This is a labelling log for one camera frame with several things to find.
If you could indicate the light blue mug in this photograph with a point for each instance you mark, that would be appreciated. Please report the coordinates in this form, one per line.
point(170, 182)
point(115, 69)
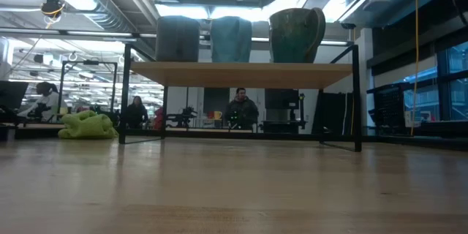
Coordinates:
point(231, 40)

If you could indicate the dark grey mug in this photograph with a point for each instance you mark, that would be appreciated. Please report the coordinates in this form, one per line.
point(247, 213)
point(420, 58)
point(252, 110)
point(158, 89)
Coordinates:
point(177, 38)

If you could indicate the black background robot arm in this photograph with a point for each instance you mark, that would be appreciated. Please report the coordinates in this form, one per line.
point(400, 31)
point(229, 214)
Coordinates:
point(181, 117)

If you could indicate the person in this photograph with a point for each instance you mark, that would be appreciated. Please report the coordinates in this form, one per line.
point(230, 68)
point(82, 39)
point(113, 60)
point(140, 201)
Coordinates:
point(45, 102)
point(241, 111)
point(137, 113)

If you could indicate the small yellow mug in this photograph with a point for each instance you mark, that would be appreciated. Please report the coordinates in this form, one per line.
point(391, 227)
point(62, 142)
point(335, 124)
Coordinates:
point(218, 115)

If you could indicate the black background monitor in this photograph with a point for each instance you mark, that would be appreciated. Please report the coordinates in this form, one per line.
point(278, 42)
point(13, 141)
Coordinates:
point(281, 100)

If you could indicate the red background object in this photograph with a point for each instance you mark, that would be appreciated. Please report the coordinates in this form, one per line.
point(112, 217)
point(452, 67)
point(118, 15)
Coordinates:
point(158, 118)

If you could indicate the green cloth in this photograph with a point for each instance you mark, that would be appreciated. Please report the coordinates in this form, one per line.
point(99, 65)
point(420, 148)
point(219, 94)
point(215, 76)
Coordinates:
point(87, 126)

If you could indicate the black storage rack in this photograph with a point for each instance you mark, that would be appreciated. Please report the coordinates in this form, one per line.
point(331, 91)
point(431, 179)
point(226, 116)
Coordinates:
point(387, 108)

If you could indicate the black yellow ceiling device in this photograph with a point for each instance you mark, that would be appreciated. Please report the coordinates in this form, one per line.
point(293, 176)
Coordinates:
point(52, 7)

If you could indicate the dark background screen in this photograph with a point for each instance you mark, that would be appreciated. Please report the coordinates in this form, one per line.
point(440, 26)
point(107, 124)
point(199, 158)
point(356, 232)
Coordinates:
point(12, 93)

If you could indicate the wooden shelf black metal frame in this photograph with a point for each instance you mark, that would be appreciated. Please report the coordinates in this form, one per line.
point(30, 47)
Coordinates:
point(241, 75)

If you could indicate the black metal table frame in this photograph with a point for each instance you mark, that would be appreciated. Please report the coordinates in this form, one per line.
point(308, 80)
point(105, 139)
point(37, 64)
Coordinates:
point(285, 136)

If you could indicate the black background rig frame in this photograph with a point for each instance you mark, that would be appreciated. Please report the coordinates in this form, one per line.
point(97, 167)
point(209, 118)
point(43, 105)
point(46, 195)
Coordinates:
point(62, 80)

